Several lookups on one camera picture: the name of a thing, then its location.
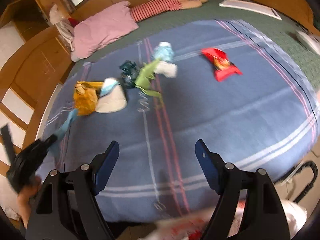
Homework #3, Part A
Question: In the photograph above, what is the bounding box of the blue striped blanket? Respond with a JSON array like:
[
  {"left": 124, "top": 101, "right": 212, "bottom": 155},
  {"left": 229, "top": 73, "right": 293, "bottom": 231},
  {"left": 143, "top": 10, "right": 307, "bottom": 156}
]
[{"left": 37, "top": 20, "right": 319, "bottom": 222}]

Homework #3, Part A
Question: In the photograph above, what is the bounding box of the white curved device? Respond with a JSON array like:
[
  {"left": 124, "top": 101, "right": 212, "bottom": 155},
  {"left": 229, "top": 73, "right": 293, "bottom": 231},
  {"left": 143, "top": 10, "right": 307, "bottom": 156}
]
[{"left": 296, "top": 30, "right": 320, "bottom": 55}]

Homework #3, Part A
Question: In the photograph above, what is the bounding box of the white flat tray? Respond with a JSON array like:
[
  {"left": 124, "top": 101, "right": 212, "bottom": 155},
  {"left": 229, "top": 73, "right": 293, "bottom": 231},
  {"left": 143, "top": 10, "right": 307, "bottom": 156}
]
[{"left": 219, "top": 0, "right": 282, "bottom": 21}]

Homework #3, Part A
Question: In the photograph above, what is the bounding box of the green bed mat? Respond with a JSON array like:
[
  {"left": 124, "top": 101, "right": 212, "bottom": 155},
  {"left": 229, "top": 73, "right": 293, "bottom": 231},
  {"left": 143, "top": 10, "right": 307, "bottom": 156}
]
[{"left": 68, "top": 0, "right": 319, "bottom": 91}]

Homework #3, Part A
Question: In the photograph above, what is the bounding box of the light blue white tissue wad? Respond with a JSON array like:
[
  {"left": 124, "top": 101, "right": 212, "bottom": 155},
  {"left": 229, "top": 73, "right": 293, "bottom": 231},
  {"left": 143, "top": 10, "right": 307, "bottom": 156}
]
[{"left": 152, "top": 42, "right": 177, "bottom": 78}]

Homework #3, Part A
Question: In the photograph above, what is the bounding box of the striped plush doll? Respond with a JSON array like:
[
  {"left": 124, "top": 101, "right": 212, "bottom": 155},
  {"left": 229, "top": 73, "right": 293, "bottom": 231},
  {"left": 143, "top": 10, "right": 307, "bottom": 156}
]
[{"left": 130, "top": 0, "right": 208, "bottom": 22}]

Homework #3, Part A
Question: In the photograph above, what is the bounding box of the orange chip bag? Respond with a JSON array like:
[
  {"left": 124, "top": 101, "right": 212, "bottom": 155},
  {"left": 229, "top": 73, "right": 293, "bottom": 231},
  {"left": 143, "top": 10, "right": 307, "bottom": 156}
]
[{"left": 73, "top": 81, "right": 104, "bottom": 116}]

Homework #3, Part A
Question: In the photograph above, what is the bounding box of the white plush toy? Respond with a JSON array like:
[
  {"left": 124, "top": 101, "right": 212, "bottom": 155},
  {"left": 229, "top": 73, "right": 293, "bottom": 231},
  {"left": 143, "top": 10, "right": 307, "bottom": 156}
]
[{"left": 49, "top": 4, "right": 68, "bottom": 25}]

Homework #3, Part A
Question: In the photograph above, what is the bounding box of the wooden bed rail left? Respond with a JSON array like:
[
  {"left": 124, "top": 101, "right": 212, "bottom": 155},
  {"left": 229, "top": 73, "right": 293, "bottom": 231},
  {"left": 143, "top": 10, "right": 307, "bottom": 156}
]
[{"left": 1, "top": 25, "right": 74, "bottom": 153}]

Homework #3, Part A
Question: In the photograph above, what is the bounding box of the white printed trash bag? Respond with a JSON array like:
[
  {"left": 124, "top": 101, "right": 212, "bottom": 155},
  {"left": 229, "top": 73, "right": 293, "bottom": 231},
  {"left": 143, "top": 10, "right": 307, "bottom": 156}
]
[{"left": 139, "top": 199, "right": 308, "bottom": 240}]

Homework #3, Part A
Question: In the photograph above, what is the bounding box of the red snack bag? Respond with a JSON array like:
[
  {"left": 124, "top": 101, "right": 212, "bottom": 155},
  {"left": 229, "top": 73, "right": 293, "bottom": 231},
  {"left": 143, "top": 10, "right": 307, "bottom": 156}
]
[{"left": 201, "top": 47, "right": 242, "bottom": 82}]

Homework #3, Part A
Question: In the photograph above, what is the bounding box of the lime green wrapper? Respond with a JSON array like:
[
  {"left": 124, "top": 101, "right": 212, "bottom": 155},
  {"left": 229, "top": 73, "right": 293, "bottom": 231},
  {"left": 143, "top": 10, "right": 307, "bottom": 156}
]
[{"left": 135, "top": 59, "right": 163, "bottom": 109}]

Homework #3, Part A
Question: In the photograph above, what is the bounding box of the black corrugated cable hose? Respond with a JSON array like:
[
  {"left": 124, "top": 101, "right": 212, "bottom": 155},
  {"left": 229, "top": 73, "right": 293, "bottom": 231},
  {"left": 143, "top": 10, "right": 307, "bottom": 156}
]
[{"left": 274, "top": 160, "right": 318, "bottom": 204}]

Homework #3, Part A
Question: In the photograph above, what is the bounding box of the pink pillow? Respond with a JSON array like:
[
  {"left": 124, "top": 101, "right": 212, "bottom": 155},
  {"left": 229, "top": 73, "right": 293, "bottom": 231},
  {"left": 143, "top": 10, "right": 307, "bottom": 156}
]
[{"left": 71, "top": 1, "right": 138, "bottom": 62}]

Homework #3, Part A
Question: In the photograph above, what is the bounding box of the person's left hand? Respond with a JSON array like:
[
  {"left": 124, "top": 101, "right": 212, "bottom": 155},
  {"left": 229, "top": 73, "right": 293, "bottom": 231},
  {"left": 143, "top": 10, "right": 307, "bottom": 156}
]
[{"left": 17, "top": 176, "right": 42, "bottom": 228}]

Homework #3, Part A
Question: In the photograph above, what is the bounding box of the dark green wrapper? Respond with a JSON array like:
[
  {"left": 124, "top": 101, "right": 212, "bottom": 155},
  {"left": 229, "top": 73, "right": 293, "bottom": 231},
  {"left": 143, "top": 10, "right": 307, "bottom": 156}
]
[{"left": 119, "top": 60, "right": 139, "bottom": 88}]

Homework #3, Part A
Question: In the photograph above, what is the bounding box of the light blue wrapper strip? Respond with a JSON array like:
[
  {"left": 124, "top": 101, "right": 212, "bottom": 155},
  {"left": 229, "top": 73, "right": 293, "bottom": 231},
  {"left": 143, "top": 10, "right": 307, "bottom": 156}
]
[{"left": 49, "top": 109, "right": 78, "bottom": 157}]

